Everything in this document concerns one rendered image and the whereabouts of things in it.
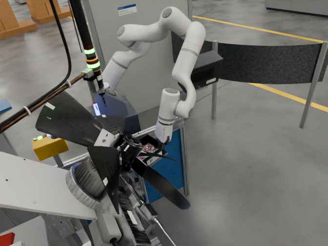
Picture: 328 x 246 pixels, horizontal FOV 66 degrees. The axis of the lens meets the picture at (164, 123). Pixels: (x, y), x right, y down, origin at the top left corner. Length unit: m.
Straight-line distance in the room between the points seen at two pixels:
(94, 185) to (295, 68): 2.24
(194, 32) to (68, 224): 0.99
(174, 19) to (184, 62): 0.25
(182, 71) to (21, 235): 1.06
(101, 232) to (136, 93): 2.49
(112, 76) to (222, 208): 1.40
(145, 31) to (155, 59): 1.66
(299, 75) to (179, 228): 1.83
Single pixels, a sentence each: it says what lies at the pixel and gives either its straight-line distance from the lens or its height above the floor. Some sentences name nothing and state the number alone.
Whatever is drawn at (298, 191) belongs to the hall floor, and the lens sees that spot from 2.55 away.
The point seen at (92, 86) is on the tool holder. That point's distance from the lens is 0.98.
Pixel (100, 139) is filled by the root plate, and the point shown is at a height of 1.26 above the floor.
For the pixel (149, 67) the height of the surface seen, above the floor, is 0.59.
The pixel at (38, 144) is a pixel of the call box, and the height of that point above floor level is 1.07.
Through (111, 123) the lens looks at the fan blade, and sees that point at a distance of 1.27.
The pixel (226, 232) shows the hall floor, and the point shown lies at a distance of 2.19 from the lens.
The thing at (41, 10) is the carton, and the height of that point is 0.32.
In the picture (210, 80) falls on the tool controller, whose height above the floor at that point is 1.08.
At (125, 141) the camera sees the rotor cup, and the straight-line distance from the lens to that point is 1.02.
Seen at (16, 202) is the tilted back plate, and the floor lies 1.30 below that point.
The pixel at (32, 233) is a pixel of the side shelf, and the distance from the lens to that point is 1.42.
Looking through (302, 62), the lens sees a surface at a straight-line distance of 2.78.
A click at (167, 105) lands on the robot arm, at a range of 1.17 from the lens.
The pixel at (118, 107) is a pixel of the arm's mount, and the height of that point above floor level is 1.01.
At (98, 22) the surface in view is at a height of 1.23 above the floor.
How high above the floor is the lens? 1.91
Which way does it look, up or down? 37 degrees down
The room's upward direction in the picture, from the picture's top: 7 degrees counter-clockwise
